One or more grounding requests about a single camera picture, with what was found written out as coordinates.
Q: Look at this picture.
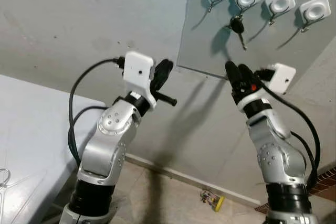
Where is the metal key ring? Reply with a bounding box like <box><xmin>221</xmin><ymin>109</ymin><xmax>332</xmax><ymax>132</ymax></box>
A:
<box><xmin>0</xmin><ymin>168</ymin><xmax>12</xmax><ymax>188</ymax></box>

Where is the small yellow floor item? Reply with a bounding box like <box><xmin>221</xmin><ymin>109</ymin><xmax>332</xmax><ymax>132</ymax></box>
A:
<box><xmin>199</xmin><ymin>188</ymin><xmax>226</xmax><ymax>213</ymax></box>

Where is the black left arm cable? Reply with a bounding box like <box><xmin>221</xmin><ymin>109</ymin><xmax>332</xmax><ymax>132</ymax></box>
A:
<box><xmin>67</xmin><ymin>57</ymin><xmax>127</xmax><ymax>168</ymax></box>

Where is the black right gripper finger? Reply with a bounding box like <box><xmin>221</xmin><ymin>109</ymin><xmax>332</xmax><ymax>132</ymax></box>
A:
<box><xmin>225</xmin><ymin>60</ymin><xmax>244</xmax><ymax>95</ymax></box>
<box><xmin>237</xmin><ymin>64</ymin><xmax>256</xmax><ymax>90</ymax></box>

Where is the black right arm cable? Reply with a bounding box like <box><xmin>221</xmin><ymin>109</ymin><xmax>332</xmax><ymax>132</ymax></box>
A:
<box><xmin>260</xmin><ymin>82</ymin><xmax>322</xmax><ymax>190</ymax></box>

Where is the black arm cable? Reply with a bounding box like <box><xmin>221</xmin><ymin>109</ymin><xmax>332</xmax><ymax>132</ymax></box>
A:
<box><xmin>67</xmin><ymin>57</ymin><xmax>127</xmax><ymax>168</ymax></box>
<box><xmin>260</xmin><ymin>82</ymin><xmax>322</xmax><ymax>190</ymax></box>

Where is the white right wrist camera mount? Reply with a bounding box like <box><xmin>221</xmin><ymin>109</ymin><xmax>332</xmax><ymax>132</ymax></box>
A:
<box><xmin>261</xmin><ymin>63</ymin><xmax>297</xmax><ymax>95</ymax></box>

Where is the black car key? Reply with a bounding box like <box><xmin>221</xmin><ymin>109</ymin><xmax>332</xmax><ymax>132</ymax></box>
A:
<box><xmin>229</xmin><ymin>15</ymin><xmax>248</xmax><ymax>51</ymax></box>

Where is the white table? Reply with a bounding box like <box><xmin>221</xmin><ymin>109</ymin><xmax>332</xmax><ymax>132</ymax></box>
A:
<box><xmin>0</xmin><ymin>74</ymin><xmax>107</xmax><ymax>224</ymax></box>

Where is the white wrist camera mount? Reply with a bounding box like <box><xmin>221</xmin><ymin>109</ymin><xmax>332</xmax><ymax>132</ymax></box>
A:
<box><xmin>123</xmin><ymin>51</ymin><xmax>157</xmax><ymax>107</ymax></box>
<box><xmin>261</xmin><ymin>63</ymin><xmax>297</xmax><ymax>95</ymax></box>

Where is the red brick strip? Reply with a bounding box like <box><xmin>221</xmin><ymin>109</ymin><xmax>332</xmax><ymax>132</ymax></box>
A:
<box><xmin>254</xmin><ymin>166</ymin><xmax>336</xmax><ymax>215</ymax></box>

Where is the grey wall board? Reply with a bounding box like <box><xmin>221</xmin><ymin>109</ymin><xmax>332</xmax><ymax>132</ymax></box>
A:
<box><xmin>177</xmin><ymin>0</ymin><xmax>336</xmax><ymax>81</ymax></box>

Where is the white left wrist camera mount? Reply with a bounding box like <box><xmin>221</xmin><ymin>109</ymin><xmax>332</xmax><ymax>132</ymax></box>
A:
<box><xmin>123</xmin><ymin>51</ymin><xmax>157</xmax><ymax>107</ymax></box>

